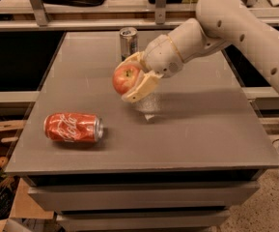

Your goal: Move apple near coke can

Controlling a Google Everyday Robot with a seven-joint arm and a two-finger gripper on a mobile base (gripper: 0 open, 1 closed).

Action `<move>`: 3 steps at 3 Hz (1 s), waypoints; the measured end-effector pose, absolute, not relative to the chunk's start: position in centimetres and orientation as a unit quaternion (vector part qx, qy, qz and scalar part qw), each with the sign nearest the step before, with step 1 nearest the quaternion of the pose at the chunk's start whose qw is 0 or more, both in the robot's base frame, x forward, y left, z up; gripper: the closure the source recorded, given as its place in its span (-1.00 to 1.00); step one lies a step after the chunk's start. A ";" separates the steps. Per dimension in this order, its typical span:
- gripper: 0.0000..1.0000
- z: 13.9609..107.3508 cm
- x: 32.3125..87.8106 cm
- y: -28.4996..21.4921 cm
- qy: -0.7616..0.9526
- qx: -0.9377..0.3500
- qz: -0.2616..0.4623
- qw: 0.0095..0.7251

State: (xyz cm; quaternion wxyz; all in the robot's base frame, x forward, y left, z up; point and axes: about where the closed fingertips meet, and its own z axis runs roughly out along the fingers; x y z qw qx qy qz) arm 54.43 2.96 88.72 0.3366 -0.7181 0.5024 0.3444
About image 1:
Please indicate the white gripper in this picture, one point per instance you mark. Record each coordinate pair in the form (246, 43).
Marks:
(160, 58)

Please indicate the red apple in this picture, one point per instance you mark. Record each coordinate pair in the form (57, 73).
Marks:
(124, 78)

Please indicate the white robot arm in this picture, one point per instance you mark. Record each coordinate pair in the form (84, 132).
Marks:
(217, 24)

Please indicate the silver blue energy drink can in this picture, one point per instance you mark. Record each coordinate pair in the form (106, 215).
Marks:
(128, 41)

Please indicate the crushed red coke can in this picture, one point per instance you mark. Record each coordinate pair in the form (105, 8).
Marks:
(73, 127)

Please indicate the grey cabinet with drawers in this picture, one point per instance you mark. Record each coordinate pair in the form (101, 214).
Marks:
(180, 164)

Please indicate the cardboard box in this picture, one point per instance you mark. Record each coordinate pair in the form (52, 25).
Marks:
(18, 211)

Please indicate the metal shelf bracket left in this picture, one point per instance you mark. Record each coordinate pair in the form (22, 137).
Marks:
(39, 12)

